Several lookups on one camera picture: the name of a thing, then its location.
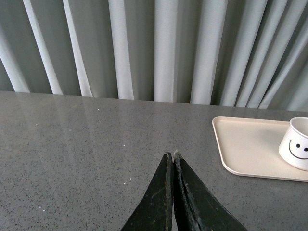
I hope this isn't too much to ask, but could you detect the white smiley mug black handle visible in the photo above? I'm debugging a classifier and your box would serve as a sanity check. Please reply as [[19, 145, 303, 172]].
[[279, 117, 308, 171]]

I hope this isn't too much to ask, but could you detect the grey pleated curtain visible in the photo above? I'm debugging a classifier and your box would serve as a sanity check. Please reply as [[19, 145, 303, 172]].
[[0, 0, 308, 111]]

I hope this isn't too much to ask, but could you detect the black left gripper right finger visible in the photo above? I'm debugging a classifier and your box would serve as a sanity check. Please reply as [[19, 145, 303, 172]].
[[172, 151, 248, 231]]

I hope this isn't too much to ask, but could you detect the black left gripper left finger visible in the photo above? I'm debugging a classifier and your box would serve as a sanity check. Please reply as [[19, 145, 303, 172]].
[[122, 153, 174, 231]]

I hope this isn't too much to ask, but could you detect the cream rectangular tray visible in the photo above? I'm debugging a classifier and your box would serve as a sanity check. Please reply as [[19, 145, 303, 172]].
[[212, 116, 308, 182]]

